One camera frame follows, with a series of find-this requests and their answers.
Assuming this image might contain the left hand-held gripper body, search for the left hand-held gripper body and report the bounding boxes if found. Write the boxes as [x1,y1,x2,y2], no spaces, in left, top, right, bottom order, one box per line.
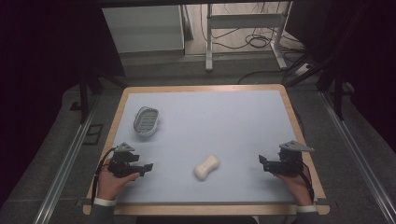
[107,142,148,179]

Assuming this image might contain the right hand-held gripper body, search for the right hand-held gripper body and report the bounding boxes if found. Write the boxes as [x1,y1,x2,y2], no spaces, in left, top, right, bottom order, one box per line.
[264,140,316,178]

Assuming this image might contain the grey oval soap dish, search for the grey oval soap dish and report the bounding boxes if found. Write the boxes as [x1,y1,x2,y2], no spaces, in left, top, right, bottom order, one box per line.
[133,105,160,137]

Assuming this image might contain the white soap bar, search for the white soap bar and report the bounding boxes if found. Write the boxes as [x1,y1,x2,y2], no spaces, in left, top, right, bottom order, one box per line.
[193,154,221,181]

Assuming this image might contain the person's left hand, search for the person's left hand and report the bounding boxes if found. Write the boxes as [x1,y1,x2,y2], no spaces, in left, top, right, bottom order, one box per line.
[96,158,141,202]

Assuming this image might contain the person's right hand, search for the person's right hand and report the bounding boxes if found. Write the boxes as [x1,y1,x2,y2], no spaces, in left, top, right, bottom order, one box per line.
[274,162,316,207]

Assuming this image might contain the black floor socket plate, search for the black floor socket plate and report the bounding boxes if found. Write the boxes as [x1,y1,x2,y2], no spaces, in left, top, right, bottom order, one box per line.
[83,123,105,146]

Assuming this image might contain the light blue table mat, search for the light blue table mat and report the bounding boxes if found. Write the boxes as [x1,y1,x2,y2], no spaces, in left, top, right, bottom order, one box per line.
[112,89,318,205]

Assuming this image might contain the black stand legs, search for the black stand legs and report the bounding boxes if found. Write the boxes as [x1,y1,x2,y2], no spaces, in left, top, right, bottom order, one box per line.
[69,69,129,125]

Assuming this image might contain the black tripod stand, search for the black tripod stand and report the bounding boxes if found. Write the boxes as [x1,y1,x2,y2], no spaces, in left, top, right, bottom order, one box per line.
[281,6,362,88]

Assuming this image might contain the white metal stand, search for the white metal stand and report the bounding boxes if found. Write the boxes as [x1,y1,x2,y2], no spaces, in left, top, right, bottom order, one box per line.
[205,1,293,73]

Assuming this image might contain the white board panel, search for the white board panel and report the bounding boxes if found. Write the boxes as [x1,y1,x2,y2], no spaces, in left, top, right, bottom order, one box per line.
[102,5,186,54]

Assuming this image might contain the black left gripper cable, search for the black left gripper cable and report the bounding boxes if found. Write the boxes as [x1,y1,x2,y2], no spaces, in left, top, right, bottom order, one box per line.
[92,147,118,204]

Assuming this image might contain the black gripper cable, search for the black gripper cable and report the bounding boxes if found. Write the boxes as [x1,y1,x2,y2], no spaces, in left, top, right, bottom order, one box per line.
[302,164,316,203]
[92,147,118,204]

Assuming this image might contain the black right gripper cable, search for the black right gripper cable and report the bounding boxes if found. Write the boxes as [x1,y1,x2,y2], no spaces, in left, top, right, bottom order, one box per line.
[302,164,316,203]

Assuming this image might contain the metal floor rail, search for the metal floor rail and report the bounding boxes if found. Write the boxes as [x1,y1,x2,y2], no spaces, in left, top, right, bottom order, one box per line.
[319,91,396,224]
[32,96,99,224]

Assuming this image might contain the black floor cables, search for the black floor cables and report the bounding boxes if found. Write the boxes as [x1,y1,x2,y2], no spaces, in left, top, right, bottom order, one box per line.
[200,2,307,85]

